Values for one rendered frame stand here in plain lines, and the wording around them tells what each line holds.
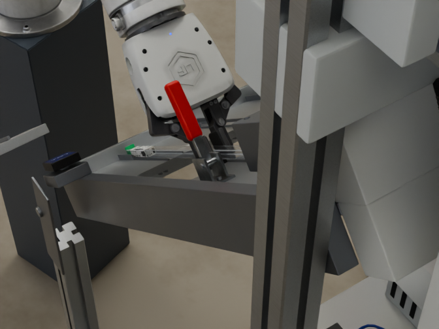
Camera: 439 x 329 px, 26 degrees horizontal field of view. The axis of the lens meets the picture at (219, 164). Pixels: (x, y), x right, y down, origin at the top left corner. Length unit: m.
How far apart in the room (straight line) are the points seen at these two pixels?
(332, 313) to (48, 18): 0.69
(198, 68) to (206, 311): 1.07
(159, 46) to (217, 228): 0.26
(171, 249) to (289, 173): 1.57
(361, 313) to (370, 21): 0.86
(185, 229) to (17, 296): 1.20
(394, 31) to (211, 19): 2.24
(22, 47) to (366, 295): 0.69
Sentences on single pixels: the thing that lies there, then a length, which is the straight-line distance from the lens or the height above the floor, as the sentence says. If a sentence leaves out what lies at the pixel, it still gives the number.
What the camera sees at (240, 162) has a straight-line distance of 0.99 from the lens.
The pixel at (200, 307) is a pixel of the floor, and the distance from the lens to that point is 2.07.
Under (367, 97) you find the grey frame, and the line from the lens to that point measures 0.58.
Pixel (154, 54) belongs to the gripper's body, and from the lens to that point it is 1.05.
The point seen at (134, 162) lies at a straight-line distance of 1.29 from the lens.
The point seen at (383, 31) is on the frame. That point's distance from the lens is 0.51.
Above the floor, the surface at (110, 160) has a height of 0.72.
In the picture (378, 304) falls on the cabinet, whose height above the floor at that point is 0.62.
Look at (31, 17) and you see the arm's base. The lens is 1.63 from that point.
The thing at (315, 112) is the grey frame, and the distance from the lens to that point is 0.55.
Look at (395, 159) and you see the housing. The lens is 0.68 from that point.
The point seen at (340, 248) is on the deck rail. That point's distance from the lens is 0.71.
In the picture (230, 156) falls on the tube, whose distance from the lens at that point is 1.02.
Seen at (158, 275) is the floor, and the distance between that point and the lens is 2.12.
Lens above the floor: 1.72
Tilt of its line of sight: 48 degrees down
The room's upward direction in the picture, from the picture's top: straight up
